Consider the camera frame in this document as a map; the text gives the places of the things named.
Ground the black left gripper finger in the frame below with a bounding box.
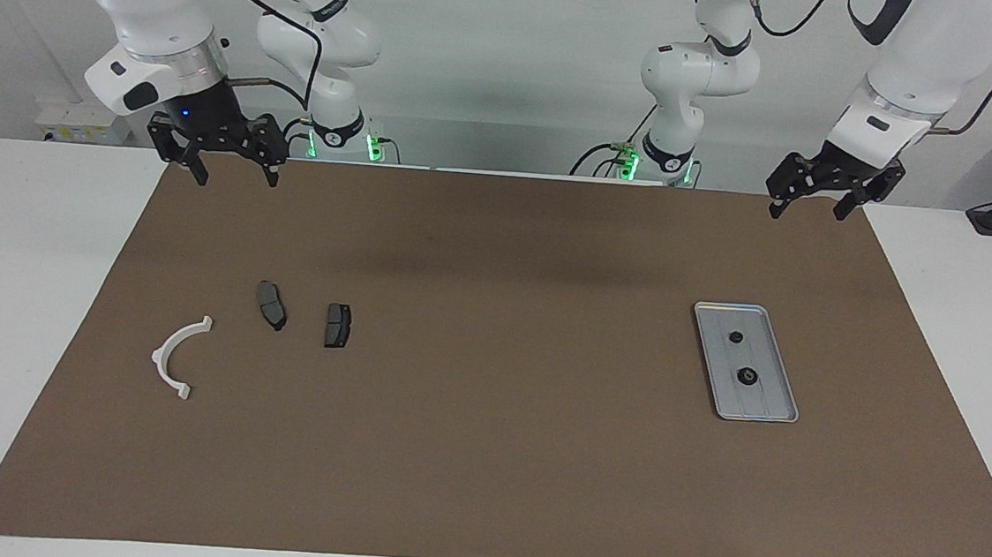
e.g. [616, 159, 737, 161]
[763, 149, 830, 222]
[833, 157, 907, 225]

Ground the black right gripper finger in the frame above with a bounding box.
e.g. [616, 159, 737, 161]
[143, 109, 214, 187]
[237, 113, 289, 189]

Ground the silver metal tray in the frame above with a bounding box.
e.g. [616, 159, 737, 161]
[684, 299, 808, 426]

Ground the white power box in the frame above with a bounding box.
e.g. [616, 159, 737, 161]
[34, 96, 134, 149]

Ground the curved grey brake pad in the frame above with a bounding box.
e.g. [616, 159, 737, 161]
[253, 280, 291, 333]

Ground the rectangular grey brake pad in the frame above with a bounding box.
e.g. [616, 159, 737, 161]
[322, 302, 355, 351]

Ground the brown table mat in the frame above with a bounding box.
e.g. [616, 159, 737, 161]
[0, 133, 992, 557]

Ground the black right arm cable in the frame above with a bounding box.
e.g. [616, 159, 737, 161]
[175, 0, 328, 115]

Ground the black base cable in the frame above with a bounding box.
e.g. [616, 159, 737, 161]
[568, 99, 661, 183]

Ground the white curved plastic bracket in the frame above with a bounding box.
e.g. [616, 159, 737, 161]
[147, 311, 215, 403]

